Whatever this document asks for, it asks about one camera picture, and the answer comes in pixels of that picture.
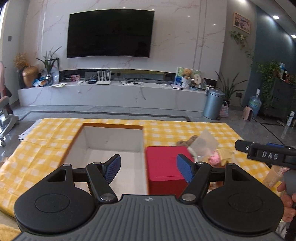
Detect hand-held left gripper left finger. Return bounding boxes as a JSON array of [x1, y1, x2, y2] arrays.
[[43, 154, 122, 204]]

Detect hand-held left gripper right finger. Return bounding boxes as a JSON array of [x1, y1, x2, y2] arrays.
[[177, 153, 253, 204]]

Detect beige drink cup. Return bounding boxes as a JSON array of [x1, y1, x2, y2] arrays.
[[263, 165, 289, 189]]

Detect brown plush toy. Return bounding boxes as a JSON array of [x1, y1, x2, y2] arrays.
[[176, 135, 199, 148]]

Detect clear plastic bag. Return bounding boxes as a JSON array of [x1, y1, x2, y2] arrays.
[[188, 129, 218, 161]]

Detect orange cardboard box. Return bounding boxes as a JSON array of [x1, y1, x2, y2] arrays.
[[61, 122, 149, 195]]

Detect pink white knitted hat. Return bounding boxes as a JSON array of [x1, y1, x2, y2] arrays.
[[208, 150, 226, 165]]

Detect person's right hand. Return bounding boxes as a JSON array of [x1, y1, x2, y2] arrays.
[[277, 181, 296, 223]]

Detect red box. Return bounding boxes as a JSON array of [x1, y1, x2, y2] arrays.
[[146, 146, 195, 196]]

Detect pink space heater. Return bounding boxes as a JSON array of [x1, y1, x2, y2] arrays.
[[242, 105, 253, 121]]

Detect blue water jug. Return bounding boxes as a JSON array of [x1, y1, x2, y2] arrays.
[[248, 89, 262, 116]]

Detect dark grey cabinet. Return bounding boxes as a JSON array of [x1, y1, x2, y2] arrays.
[[264, 79, 296, 121]]

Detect pink woven bag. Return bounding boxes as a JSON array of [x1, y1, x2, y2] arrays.
[[219, 101, 229, 118]]

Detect grey blue trash can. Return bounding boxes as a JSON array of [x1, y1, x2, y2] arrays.
[[203, 89, 226, 120]]

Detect snake plant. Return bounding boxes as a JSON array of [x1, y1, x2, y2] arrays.
[[215, 71, 248, 106]]

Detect bushy potted plant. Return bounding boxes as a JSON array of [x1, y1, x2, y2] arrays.
[[257, 61, 282, 109]]

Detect yellow checkered blanket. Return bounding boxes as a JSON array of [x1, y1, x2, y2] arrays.
[[0, 118, 288, 215]]

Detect white marble TV bench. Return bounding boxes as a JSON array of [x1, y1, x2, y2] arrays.
[[18, 80, 208, 108]]

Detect white wrapped pot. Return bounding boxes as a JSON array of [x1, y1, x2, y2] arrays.
[[181, 77, 192, 90]]

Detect white router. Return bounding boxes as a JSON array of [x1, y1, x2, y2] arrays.
[[95, 71, 112, 85]]

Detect blue green picture board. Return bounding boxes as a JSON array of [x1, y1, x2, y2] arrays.
[[174, 67, 201, 85]]

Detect white snack bag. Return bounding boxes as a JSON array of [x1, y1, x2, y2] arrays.
[[50, 66, 60, 84]]

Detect hanging vine plant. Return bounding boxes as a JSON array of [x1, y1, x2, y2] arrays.
[[229, 31, 255, 66]]

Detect blue orange packages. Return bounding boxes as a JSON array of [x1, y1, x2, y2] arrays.
[[32, 74, 48, 87]]

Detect grey pink chair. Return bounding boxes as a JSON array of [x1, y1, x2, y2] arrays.
[[0, 61, 20, 147]]

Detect gold acorn vase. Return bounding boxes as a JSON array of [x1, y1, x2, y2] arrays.
[[22, 66, 39, 88]]

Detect green plant in glass vase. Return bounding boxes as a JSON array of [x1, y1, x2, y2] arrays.
[[37, 46, 62, 85]]

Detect dried flowers in dark vase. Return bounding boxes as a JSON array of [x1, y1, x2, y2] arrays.
[[13, 53, 29, 89]]

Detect black cable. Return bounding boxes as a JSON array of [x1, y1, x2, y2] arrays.
[[119, 77, 147, 100]]

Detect framed wall picture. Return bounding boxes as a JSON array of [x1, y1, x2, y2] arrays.
[[233, 12, 251, 34]]

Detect black wall television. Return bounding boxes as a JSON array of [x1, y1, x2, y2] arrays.
[[67, 9, 155, 58]]

